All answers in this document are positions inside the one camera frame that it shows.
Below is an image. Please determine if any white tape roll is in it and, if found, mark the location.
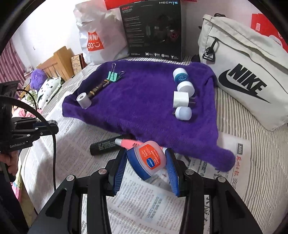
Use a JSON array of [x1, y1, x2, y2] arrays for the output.
[[76, 92, 92, 109]]

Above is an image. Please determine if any black cylindrical tube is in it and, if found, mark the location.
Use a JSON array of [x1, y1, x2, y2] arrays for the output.
[[89, 134, 136, 156]]

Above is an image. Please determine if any pink highlighter pen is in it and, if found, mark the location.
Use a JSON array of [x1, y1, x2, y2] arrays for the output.
[[115, 138, 143, 150]]

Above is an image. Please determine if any green binder clip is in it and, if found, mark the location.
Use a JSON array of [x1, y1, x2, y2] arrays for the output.
[[107, 63, 118, 82], [113, 71, 125, 82]]

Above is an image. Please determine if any Vaseline jar blue lid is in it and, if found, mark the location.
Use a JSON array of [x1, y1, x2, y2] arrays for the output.
[[126, 141, 167, 180]]

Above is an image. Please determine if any small white round bottle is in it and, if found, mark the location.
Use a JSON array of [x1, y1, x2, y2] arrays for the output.
[[174, 106, 192, 121]]

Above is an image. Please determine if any white power plug adapter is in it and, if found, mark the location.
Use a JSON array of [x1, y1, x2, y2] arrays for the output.
[[173, 91, 196, 108]]

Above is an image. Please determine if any white blue cylindrical bottle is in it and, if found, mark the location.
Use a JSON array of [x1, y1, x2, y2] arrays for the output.
[[172, 68, 195, 97]]

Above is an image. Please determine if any person's left hand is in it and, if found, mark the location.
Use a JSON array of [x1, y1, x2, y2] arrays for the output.
[[0, 151, 19, 176]]

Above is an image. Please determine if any white black spotted pillow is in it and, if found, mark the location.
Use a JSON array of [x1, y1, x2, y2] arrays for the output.
[[37, 77, 64, 110]]

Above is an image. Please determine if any purple plush toy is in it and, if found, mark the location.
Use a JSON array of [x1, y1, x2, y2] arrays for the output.
[[30, 69, 47, 91]]

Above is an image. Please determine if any striped grey bed quilt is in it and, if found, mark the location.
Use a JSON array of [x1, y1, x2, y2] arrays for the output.
[[21, 65, 287, 233]]

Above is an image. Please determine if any wooden chair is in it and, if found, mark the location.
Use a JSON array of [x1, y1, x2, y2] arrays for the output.
[[37, 46, 74, 81]]

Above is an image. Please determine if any brown patterned notebook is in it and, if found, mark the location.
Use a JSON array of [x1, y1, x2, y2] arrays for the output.
[[71, 53, 87, 75]]

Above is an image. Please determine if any newspaper sheet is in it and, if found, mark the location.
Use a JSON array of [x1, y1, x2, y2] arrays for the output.
[[21, 116, 251, 234]]

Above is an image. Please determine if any white Miniso plastic bag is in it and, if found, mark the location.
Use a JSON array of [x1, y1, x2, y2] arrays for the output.
[[73, 1, 128, 65]]

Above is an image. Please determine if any purple towel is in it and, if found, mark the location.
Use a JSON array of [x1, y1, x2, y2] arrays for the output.
[[62, 60, 235, 172]]

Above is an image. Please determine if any grey Nike waist bag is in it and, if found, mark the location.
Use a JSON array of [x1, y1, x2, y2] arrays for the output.
[[198, 14, 287, 131]]

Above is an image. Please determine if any black headset box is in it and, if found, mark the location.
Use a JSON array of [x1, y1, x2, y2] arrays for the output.
[[119, 1, 183, 62]]

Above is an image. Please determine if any red white paper bag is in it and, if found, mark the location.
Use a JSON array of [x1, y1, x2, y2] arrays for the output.
[[250, 13, 288, 52]]

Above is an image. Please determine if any black cable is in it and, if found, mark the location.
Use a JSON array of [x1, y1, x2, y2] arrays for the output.
[[0, 89, 57, 192]]

